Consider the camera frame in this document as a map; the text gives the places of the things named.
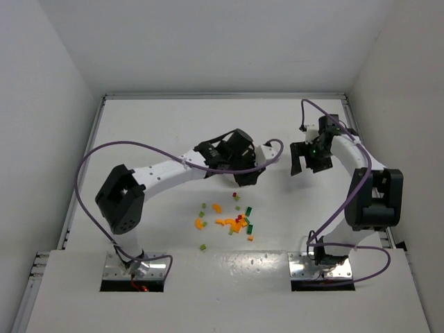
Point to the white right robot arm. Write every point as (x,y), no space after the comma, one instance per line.
(374,199)

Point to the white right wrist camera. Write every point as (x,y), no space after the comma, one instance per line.
(311,133)

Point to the metal base plate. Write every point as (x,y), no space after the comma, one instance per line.
(303,268)
(151,270)

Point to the yellow curved lego piece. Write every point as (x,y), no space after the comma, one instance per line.
(199,224)

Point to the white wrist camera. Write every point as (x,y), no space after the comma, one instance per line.
(311,133)
(265,154)

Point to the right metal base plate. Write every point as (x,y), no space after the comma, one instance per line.
(303,268)

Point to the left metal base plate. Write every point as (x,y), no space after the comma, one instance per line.
(151,270)

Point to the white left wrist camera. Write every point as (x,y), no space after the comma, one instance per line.
(265,154)

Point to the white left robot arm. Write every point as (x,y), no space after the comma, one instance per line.
(122,195)

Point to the aluminium frame rail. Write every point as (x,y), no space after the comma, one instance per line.
(387,238)

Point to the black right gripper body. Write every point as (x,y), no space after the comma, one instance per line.
(304,155)

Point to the yellow long lego brick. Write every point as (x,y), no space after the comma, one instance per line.
(236,227)

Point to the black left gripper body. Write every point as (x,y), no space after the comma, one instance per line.
(248,172)

